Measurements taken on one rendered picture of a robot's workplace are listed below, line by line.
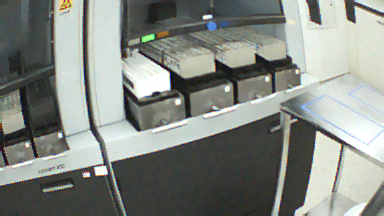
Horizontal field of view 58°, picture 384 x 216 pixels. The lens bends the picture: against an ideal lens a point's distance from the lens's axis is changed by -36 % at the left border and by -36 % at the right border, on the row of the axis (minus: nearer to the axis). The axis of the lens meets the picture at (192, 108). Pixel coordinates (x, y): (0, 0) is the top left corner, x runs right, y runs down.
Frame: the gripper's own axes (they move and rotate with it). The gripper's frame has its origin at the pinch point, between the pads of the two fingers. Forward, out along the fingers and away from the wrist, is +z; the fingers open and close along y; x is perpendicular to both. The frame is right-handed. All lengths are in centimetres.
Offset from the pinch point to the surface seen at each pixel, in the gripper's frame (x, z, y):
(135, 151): 66, 52, -20
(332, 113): 27, 38, 25
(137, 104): 69, 40, -16
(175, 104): 66, 41, -6
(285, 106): 41, 38, 15
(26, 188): 66, 57, -68
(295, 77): 66, 43, 40
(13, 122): 73, 35, -65
